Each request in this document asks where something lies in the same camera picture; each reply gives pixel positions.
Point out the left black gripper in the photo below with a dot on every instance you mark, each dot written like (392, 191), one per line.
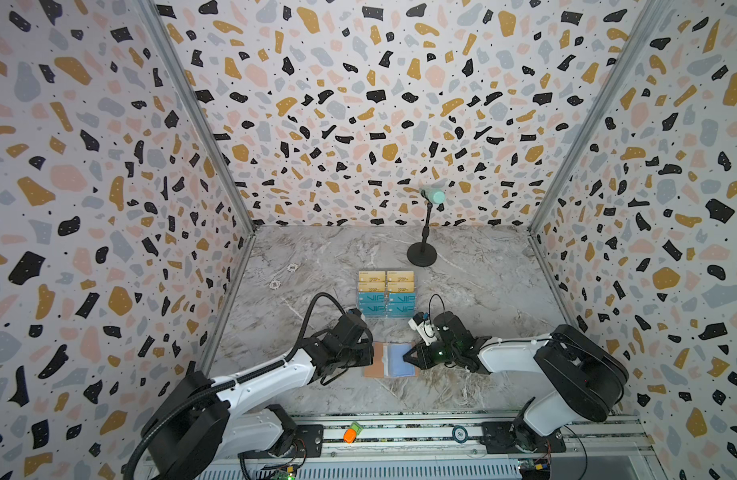
(368, 343)

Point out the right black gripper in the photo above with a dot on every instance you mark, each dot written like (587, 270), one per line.
(427, 351)

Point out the pink leather card holder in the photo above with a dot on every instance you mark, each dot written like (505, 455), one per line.
(388, 362)

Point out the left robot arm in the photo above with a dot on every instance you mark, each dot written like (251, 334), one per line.
(204, 418)

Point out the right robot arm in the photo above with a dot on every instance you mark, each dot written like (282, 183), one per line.
(586, 381)

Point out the clear acrylic card stand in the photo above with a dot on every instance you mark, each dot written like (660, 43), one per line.
(386, 293)

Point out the gold card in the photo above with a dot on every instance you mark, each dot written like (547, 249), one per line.
(400, 287)
(372, 277)
(371, 287)
(400, 276)

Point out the gold card back left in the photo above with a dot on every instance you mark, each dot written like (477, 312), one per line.
(372, 277)

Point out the gold card back right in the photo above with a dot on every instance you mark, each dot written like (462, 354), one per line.
(400, 276)

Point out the orange green small tool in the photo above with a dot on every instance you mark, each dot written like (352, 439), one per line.
(352, 433)

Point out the black microphone stand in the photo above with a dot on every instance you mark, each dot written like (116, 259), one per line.
(421, 253)

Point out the mint green microphone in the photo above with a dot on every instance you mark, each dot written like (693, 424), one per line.
(434, 196)

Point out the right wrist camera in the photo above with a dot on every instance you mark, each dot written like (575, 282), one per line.
(422, 325)

